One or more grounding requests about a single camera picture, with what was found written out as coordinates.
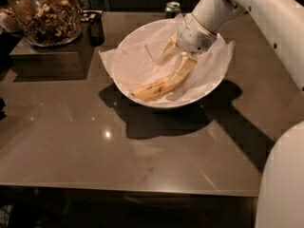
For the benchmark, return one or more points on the black scoop holder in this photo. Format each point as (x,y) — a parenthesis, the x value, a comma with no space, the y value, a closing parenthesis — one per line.
(95,26)

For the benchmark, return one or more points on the glass jar of nuts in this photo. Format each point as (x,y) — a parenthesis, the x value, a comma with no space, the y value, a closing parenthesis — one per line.
(48,23)

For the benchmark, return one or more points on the green soda can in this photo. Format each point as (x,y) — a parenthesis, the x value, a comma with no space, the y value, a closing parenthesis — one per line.
(172,9)

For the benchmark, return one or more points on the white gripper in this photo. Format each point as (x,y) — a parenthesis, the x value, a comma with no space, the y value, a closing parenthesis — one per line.
(192,35)

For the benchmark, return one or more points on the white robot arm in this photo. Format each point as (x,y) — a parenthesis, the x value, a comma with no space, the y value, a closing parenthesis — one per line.
(280,202)

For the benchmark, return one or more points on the white paper liner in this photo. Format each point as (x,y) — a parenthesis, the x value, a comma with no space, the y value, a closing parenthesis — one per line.
(133,60)

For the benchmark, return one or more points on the dark square pedestal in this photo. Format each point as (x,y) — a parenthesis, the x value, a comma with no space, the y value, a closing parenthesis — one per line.
(69,62)

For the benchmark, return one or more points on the yellow banana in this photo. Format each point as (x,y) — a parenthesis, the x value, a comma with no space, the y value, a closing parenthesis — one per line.
(153,90)

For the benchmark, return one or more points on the white bowl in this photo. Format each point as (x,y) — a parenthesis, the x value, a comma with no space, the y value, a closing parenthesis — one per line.
(139,79)

